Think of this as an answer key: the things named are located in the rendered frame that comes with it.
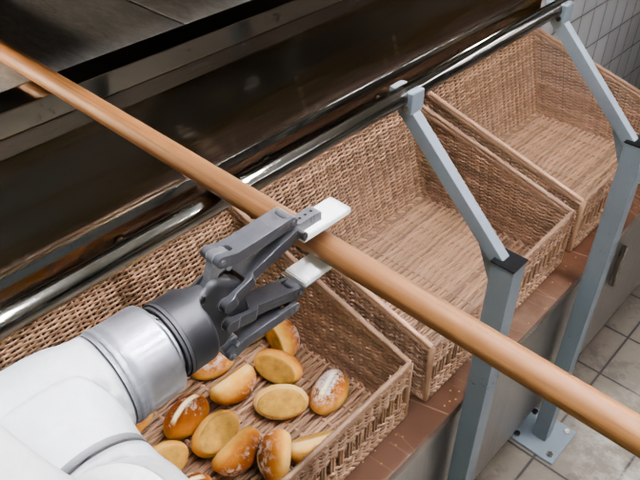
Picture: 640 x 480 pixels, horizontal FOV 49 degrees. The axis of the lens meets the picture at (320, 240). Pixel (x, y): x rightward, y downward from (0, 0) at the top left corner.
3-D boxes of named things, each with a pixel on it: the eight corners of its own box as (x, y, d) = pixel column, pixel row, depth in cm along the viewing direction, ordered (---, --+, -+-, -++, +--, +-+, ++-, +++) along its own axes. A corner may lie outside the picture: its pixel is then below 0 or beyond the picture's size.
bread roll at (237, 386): (253, 357, 132) (270, 382, 131) (241, 364, 137) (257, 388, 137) (211, 387, 126) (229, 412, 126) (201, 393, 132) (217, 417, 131)
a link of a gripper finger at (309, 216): (275, 236, 69) (273, 211, 67) (310, 213, 72) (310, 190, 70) (286, 243, 68) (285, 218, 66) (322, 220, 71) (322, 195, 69)
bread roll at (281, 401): (310, 419, 127) (308, 412, 132) (308, 383, 127) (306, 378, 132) (253, 424, 126) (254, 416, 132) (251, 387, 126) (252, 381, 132)
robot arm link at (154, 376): (88, 386, 64) (142, 350, 68) (146, 445, 59) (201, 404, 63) (65, 316, 59) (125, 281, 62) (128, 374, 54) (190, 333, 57)
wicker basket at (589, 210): (408, 178, 192) (416, 86, 175) (514, 105, 224) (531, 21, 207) (570, 256, 167) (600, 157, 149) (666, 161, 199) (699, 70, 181)
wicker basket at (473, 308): (249, 290, 158) (240, 189, 140) (400, 183, 190) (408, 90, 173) (426, 408, 133) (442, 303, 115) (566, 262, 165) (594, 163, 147)
